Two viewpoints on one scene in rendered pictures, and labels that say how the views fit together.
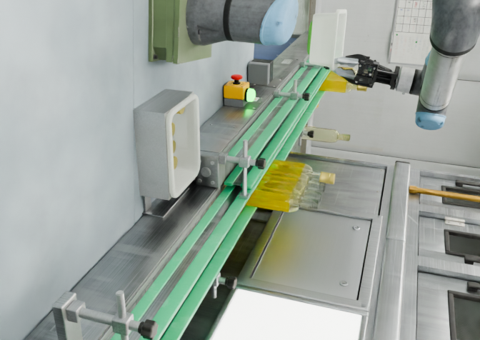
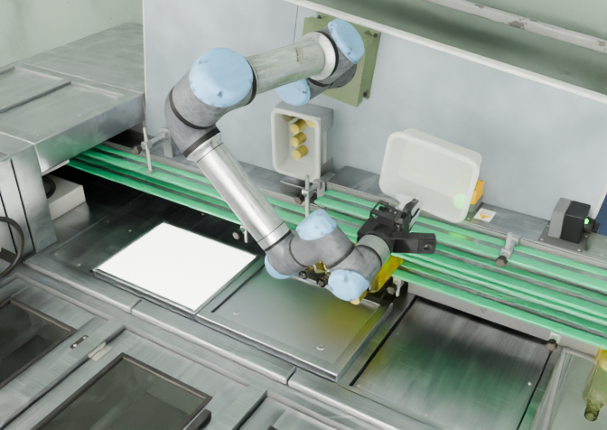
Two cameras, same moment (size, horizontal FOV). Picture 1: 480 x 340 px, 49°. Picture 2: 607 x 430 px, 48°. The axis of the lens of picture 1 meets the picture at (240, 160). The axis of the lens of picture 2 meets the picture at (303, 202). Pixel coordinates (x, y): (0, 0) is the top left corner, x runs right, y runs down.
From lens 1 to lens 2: 2.43 m
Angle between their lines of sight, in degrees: 89
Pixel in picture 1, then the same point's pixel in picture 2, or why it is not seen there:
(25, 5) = (205, 1)
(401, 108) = not seen: outside the picture
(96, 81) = not seen: hidden behind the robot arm
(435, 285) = (223, 391)
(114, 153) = (263, 113)
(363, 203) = (394, 388)
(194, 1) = not seen: hidden behind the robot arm
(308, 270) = (264, 296)
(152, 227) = (269, 177)
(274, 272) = (268, 278)
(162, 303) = (195, 182)
